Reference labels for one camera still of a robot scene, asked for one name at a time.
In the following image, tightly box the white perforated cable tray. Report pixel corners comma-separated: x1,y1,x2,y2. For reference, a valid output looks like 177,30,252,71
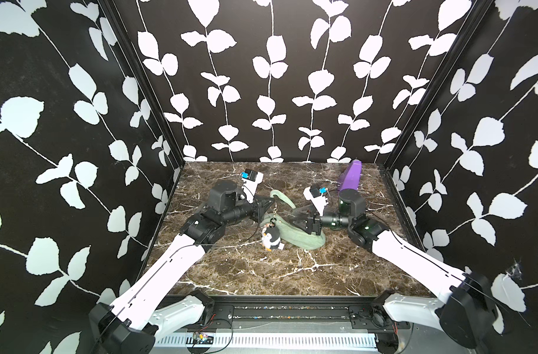
155,332,377,351

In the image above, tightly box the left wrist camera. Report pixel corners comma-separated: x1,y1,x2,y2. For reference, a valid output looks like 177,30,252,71
241,169,264,204

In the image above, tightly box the purple plastic object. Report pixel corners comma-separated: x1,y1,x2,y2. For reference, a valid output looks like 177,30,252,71
337,159,362,192

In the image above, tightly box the green corduroy bag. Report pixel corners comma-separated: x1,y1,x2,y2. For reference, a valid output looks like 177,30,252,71
261,212,326,250

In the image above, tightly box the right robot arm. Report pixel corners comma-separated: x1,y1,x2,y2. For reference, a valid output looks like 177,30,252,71
295,185,499,350

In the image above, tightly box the black aluminium rail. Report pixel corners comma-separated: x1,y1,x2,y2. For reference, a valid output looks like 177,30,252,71
197,296,411,330

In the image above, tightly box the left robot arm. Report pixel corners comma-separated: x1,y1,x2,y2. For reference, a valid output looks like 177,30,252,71
89,171,274,353

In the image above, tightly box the penguin plush keychain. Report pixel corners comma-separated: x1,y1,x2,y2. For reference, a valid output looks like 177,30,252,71
261,227,284,251

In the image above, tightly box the small green circuit board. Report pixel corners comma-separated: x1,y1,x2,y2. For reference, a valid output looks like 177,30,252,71
192,333,214,346

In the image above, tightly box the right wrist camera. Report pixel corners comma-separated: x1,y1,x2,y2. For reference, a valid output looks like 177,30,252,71
303,185,329,216

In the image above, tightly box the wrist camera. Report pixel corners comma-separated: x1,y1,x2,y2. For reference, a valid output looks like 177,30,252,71
303,185,329,216
241,169,264,204

